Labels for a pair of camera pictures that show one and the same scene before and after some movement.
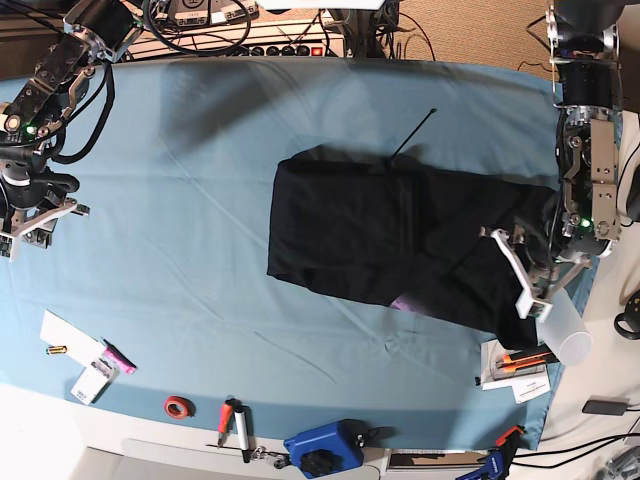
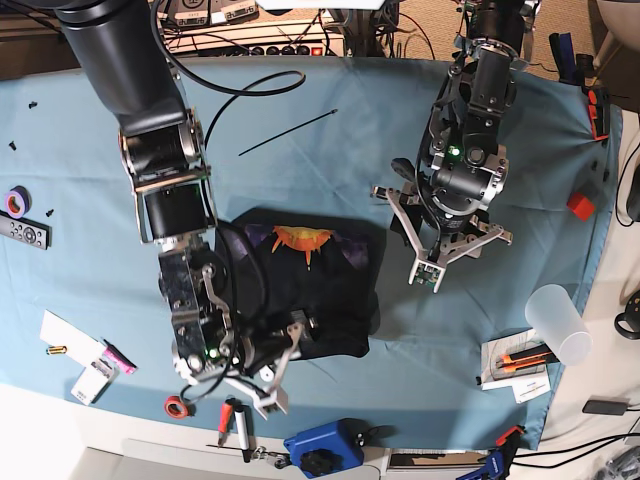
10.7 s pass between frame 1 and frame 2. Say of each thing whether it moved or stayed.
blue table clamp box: stayed
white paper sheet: stayed
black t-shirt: moved
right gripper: moved
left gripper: moved
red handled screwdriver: stayed
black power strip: stayed
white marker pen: stayed
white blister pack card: stayed
